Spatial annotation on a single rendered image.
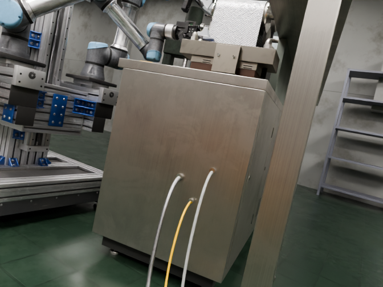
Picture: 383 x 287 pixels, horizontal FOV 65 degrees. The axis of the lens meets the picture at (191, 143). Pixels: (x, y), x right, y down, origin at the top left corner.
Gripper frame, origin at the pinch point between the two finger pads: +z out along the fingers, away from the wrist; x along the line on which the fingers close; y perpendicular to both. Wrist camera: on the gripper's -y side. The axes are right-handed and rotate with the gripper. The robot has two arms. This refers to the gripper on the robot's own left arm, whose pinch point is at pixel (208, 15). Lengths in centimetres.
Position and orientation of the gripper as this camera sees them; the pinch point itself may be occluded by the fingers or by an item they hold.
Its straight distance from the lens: 165.1
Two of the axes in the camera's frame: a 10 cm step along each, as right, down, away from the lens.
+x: 3.5, 0.0, 9.4
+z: 5.6, 8.0, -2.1
